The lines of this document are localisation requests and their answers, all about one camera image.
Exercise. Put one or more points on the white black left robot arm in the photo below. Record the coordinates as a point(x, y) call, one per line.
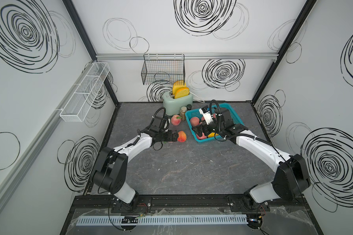
point(110, 168)

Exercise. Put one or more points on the white wire wall shelf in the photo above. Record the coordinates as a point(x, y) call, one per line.
point(82, 100)

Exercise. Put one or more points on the yellow peach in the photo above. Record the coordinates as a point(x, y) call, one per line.
point(212, 135)

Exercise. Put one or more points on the glass spice jar silver lid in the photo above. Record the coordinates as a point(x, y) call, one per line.
point(182, 112)

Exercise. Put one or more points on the orange wrinkled peach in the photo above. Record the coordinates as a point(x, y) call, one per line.
point(182, 137)

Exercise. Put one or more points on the white slotted cable duct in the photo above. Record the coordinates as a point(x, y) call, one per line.
point(203, 219)

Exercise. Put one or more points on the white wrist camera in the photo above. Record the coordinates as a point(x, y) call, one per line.
point(206, 113)
point(166, 123)

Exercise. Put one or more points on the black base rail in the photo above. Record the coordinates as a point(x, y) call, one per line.
point(151, 203)

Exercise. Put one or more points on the teal plastic basket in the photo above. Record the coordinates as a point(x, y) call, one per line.
point(195, 113)

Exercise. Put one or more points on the yellow toast slice right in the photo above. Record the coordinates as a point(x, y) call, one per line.
point(182, 92)

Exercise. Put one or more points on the black corner frame post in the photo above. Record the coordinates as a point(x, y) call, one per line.
point(71, 9)
point(303, 15)

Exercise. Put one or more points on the yellow toast slice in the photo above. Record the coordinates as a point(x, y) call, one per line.
point(178, 85)
point(182, 92)

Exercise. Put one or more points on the grey horizontal wall rail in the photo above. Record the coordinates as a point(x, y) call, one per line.
point(187, 56)

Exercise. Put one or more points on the mint green toaster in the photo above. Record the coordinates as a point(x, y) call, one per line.
point(173, 105)

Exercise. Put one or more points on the pink peach pile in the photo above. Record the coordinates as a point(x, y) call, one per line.
point(202, 137)

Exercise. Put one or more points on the black corner frame post left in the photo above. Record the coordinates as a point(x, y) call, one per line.
point(71, 9)

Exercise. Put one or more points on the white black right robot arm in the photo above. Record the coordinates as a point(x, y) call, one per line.
point(291, 172)

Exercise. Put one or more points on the black corner frame post right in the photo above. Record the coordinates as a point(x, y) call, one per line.
point(303, 15)

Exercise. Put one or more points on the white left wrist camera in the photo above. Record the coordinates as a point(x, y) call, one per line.
point(166, 123)

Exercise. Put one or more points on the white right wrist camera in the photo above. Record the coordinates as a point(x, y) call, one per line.
point(206, 113)

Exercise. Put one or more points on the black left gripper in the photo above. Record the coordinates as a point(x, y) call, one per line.
point(174, 136)

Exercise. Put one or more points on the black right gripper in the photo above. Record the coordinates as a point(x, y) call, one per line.
point(204, 127)

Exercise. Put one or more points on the yellow toast slice left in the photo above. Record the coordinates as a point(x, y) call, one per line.
point(178, 85)

